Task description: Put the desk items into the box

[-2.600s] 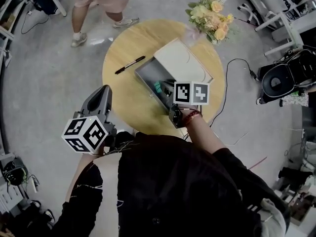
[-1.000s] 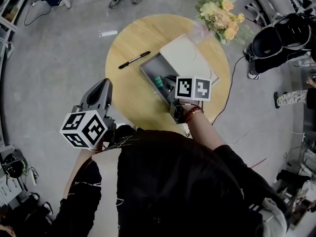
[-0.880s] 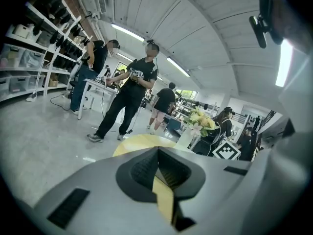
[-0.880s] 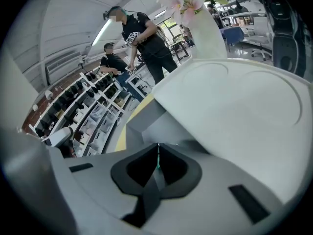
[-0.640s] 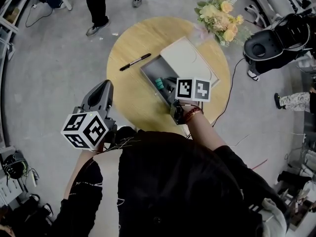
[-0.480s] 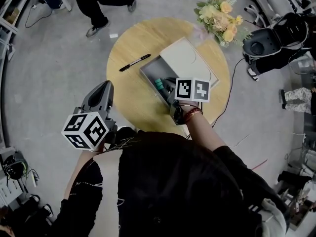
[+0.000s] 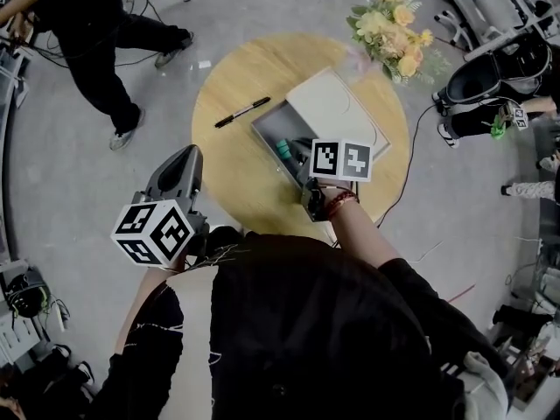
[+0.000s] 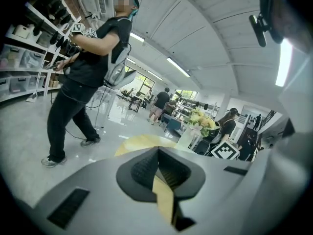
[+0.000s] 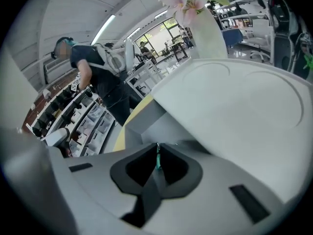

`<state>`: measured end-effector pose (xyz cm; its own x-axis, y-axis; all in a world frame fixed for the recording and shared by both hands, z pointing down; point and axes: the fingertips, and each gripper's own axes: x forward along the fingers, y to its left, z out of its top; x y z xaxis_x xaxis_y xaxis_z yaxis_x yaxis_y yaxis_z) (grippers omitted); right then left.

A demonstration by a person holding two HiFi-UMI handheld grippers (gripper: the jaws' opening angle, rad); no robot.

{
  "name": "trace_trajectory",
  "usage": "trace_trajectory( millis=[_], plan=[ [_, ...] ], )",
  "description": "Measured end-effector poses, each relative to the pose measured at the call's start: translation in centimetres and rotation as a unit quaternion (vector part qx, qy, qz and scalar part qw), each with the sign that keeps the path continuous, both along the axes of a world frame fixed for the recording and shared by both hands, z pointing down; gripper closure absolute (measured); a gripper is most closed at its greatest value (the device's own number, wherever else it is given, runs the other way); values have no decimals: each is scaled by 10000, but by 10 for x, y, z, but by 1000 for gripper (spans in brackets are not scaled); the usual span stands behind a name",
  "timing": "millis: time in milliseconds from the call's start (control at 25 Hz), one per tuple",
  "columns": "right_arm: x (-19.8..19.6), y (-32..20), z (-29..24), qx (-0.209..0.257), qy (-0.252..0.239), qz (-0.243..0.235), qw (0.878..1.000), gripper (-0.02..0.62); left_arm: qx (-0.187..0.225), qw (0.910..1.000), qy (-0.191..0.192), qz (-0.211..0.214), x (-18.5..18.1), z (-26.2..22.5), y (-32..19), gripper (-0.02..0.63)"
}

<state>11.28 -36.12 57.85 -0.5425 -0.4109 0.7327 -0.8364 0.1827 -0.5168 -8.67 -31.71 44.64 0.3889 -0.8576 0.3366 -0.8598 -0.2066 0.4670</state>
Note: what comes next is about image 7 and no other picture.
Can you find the black marker pen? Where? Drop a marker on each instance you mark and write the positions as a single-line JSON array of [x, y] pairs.
[[242, 112]]

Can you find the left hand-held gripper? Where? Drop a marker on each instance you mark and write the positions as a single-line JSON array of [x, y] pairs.
[[149, 234]]

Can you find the person's black clothed torso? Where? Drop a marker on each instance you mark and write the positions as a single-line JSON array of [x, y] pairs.
[[315, 331]]

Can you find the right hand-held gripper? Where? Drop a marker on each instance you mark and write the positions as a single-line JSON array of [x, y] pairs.
[[341, 162]]

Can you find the grey drawer box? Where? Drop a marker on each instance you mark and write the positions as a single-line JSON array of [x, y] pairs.
[[332, 99]]

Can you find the person's left forearm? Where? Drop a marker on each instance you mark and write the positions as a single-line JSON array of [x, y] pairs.
[[144, 296]]

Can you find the round grey black chair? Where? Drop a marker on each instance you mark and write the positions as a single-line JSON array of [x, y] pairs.
[[472, 81]]

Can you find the red floor strip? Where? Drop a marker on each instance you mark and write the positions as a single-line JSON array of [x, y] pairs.
[[461, 293]]

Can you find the white office chair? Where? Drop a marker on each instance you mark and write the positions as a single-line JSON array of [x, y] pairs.
[[485, 2]]

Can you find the small teal object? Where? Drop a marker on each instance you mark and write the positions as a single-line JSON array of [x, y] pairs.
[[283, 149]]

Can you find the person's right forearm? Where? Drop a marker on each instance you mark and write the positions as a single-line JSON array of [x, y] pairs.
[[359, 234]]

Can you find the person's grey hood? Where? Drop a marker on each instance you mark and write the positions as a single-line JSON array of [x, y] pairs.
[[485, 387]]

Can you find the yellow flower bouquet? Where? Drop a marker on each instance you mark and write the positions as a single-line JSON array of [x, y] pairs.
[[394, 29]]

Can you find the round wooden table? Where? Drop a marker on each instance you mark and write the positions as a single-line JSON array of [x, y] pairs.
[[245, 72]]

